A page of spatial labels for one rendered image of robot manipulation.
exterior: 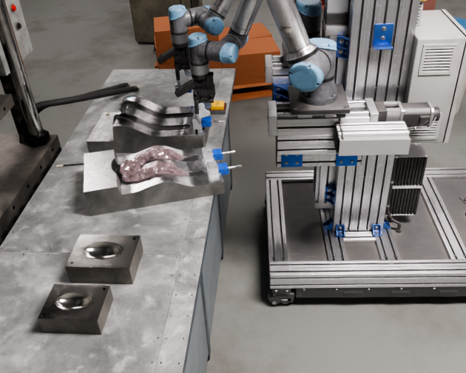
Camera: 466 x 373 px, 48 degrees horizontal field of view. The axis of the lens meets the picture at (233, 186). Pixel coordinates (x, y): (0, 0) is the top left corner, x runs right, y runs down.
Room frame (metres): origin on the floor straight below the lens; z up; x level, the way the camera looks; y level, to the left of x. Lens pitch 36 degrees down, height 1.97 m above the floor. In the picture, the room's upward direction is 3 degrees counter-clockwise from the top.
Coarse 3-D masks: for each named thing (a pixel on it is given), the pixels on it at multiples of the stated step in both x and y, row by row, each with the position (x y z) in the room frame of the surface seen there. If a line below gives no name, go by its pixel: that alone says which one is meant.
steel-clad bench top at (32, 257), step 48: (144, 96) 2.43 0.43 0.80; (192, 96) 2.40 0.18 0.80; (48, 192) 1.63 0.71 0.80; (48, 240) 1.35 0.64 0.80; (144, 240) 1.32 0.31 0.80; (192, 240) 1.31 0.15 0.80; (0, 288) 1.14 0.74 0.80; (48, 288) 1.13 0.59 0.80; (144, 288) 1.10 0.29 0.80; (192, 288) 1.09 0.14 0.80; (0, 336) 0.95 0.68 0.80; (48, 336) 0.94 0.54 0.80; (96, 336) 0.93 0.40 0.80; (144, 336) 0.92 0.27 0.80
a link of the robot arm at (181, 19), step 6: (174, 6) 2.23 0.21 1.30; (180, 6) 2.23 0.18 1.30; (174, 12) 2.19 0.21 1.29; (180, 12) 2.19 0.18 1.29; (186, 12) 2.22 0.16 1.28; (174, 18) 2.19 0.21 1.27; (180, 18) 2.19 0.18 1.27; (186, 18) 2.20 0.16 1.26; (174, 24) 2.19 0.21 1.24; (180, 24) 2.19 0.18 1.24; (186, 24) 2.21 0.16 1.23; (174, 30) 2.19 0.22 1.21; (180, 30) 2.19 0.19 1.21; (186, 30) 2.21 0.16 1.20
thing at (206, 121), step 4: (208, 116) 1.94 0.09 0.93; (192, 120) 1.90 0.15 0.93; (196, 120) 1.90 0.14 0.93; (200, 120) 1.90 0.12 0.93; (204, 120) 1.91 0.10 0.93; (208, 120) 1.91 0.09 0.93; (212, 120) 1.92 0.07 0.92; (216, 120) 1.92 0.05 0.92; (196, 124) 1.90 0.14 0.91; (200, 124) 1.90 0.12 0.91; (204, 124) 1.90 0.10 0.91; (208, 124) 1.90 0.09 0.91; (196, 128) 1.90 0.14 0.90; (200, 128) 1.90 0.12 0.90
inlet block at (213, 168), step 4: (208, 164) 1.64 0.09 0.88; (212, 164) 1.64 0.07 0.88; (216, 164) 1.64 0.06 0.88; (220, 164) 1.66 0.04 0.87; (224, 164) 1.66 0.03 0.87; (208, 168) 1.63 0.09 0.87; (212, 168) 1.62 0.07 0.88; (216, 168) 1.62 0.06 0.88; (220, 168) 1.63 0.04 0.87; (224, 168) 1.63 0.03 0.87; (228, 168) 1.63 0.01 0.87; (232, 168) 1.65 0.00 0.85; (212, 172) 1.62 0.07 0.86; (216, 172) 1.62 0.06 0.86; (220, 172) 1.63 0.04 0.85; (224, 172) 1.63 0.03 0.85; (228, 172) 1.63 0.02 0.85
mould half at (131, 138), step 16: (112, 112) 2.15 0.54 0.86; (128, 112) 2.00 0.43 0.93; (144, 112) 2.03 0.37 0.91; (160, 112) 2.07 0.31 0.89; (176, 112) 2.07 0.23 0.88; (192, 112) 2.05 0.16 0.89; (96, 128) 2.01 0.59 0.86; (112, 128) 1.89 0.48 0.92; (128, 128) 1.89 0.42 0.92; (144, 128) 1.91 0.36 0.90; (192, 128) 1.91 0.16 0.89; (208, 128) 2.02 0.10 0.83; (96, 144) 1.90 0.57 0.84; (112, 144) 1.90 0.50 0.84; (128, 144) 1.89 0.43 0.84; (144, 144) 1.88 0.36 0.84; (160, 144) 1.87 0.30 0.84; (176, 144) 1.87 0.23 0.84; (192, 144) 1.86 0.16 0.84
